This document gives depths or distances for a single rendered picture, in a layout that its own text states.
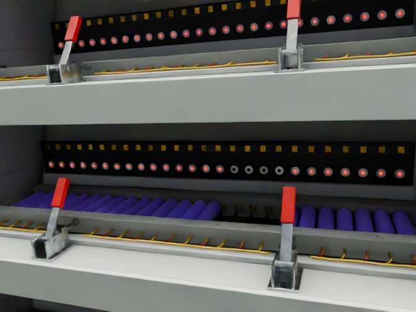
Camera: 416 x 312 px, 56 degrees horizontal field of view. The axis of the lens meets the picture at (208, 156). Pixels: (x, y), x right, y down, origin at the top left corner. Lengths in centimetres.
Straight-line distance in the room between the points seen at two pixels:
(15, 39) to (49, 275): 40
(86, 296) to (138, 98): 22
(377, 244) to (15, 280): 39
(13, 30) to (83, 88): 28
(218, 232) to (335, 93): 19
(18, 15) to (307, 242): 56
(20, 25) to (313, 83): 51
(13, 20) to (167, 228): 43
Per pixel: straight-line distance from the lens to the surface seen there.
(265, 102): 38
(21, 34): 73
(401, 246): 43
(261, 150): 52
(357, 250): 43
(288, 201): 39
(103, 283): 44
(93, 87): 45
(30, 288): 51
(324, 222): 46
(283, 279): 39
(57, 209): 49
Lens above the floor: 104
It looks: 5 degrees up
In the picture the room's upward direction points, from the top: 3 degrees clockwise
